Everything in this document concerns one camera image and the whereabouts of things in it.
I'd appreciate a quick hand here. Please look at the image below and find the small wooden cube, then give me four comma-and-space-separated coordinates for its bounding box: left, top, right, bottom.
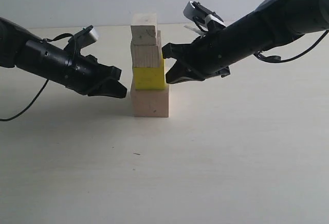
131, 13, 157, 45

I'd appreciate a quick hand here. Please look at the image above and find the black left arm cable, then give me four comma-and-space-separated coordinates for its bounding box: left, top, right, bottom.
0, 26, 88, 122

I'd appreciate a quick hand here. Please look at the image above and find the yellow cube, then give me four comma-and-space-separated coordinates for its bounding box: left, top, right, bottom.
132, 52, 166, 90

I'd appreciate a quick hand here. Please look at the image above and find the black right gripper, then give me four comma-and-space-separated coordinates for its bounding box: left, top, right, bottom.
163, 12, 280, 84

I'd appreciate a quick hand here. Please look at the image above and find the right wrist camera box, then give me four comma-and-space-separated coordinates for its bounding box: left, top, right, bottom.
183, 1, 226, 38

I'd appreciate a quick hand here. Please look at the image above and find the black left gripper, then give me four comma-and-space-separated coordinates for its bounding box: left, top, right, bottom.
15, 40, 127, 99

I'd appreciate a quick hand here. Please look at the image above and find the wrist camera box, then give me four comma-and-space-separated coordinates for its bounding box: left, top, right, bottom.
183, 1, 226, 38
64, 25, 99, 54

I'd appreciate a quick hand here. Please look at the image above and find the medium wooden cube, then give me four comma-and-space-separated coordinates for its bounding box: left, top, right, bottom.
131, 30, 163, 68

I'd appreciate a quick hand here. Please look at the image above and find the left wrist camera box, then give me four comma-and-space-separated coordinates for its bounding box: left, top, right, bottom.
64, 25, 99, 54

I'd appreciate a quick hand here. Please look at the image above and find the large wooden cube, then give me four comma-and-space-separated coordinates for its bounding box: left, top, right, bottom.
130, 82, 170, 118

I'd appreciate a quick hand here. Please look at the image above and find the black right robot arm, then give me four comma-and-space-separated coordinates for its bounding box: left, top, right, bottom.
162, 0, 328, 84

